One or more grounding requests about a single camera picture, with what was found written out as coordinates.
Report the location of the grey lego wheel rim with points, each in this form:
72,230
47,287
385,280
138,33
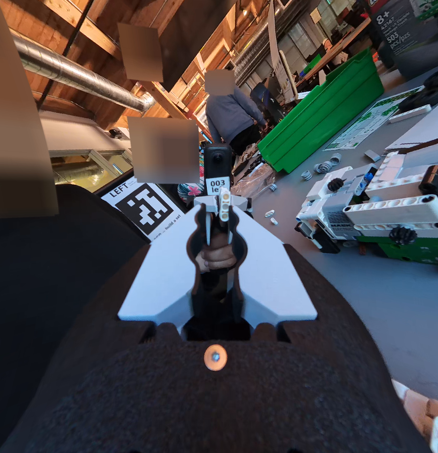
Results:
322,167
306,176
335,159
272,187

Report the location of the person's left hand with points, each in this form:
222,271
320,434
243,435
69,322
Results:
217,258

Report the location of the black lego set box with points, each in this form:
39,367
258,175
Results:
410,42

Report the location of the green printed sticker sheet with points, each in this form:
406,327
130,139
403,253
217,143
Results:
367,124

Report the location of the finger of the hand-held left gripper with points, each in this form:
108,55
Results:
206,203
242,204

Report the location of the green plastic bin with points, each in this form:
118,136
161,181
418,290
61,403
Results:
321,113

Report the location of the clear plastic bag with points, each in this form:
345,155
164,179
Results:
254,184

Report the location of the silver ventilation duct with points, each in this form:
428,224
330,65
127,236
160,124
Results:
81,76

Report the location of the person's black sweater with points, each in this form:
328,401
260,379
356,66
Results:
28,283

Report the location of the small grey lego tile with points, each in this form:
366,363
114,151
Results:
372,155

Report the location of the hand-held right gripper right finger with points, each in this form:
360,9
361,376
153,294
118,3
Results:
272,283

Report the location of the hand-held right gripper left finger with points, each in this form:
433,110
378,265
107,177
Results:
162,283

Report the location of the lego truck model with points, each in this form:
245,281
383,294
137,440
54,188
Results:
381,212

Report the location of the floral printed cloth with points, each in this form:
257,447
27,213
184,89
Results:
190,191

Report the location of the black rubber lego tyre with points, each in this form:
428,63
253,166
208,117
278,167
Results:
420,101
435,79

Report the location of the white lego beam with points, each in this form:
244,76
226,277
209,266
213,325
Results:
410,113

